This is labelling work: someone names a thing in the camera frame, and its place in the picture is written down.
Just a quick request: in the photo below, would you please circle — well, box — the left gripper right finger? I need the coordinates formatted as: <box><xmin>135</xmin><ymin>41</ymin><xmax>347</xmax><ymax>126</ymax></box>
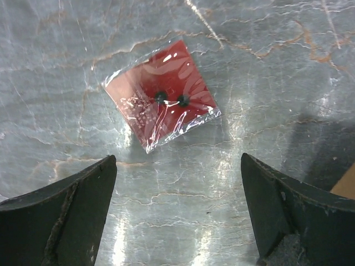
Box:
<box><xmin>241</xmin><ymin>153</ymin><xmax>354</xmax><ymax>265</ymax></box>

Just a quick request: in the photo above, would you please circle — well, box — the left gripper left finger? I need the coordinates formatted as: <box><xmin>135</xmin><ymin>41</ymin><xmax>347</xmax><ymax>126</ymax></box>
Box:
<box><xmin>1</xmin><ymin>155</ymin><xmax>117</xmax><ymax>265</ymax></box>

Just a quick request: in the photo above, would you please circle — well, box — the brown cardboard box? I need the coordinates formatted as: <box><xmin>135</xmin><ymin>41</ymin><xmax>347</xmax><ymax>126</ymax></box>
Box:
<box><xmin>330</xmin><ymin>163</ymin><xmax>355</xmax><ymax>200</ymax></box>

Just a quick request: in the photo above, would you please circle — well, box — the small red packet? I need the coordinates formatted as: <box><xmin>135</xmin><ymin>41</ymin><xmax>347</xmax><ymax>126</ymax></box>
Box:
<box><xmin>104</xmin><ymin>39</ymin><xmax>221</xmax><ymax>154</ymax></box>

